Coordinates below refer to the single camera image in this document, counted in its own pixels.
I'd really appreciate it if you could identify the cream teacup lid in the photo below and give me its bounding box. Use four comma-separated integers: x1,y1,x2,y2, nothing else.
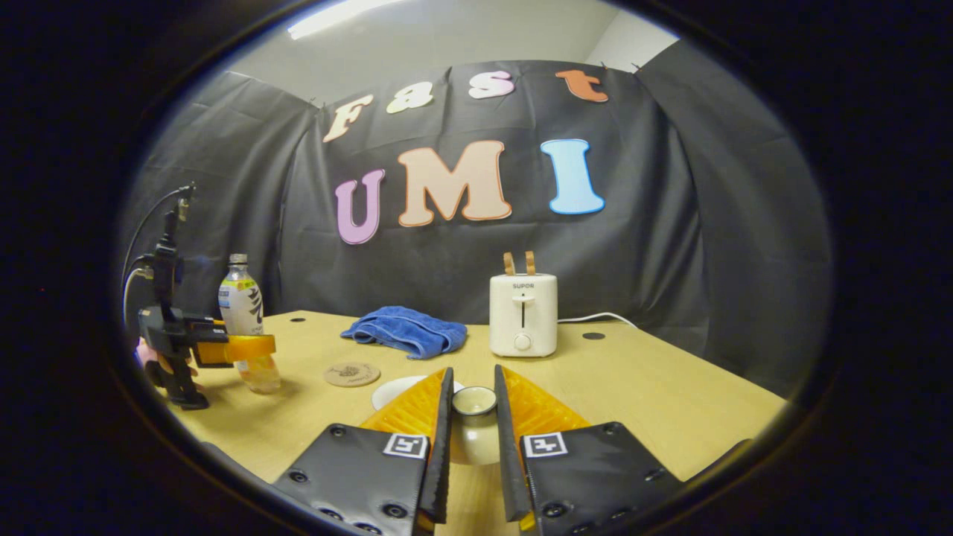
450,386,501,467

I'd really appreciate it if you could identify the blue towel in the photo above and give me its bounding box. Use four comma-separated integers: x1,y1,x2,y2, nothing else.
341,306,468,360

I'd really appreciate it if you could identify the round cork coaster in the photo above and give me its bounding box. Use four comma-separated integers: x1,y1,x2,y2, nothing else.
324,362,381,388

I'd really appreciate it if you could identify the black backdrop cloth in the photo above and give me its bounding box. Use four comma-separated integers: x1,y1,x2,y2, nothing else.
115,41,833,399

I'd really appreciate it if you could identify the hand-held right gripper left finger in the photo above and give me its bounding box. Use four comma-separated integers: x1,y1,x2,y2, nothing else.
272,366,456,536

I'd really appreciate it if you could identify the clear plastic water bottle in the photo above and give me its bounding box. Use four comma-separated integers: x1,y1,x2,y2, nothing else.
218,254,282,394

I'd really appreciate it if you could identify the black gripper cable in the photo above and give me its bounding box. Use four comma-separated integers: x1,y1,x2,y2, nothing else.
121,186,196,299

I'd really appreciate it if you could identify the white toaster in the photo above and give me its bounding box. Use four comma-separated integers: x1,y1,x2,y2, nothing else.
489,273,558,358

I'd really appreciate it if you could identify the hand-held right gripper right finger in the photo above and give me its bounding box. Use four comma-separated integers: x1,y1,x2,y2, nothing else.
493,365,686,536

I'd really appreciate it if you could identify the cream ceramic teacup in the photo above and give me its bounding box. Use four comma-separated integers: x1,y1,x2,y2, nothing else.
372,375,464,412

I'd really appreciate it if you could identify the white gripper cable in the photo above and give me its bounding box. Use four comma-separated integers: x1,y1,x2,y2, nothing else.
122,266,155,322

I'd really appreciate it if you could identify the white toaster cable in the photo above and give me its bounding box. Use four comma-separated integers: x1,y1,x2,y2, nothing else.
557,312,639,329

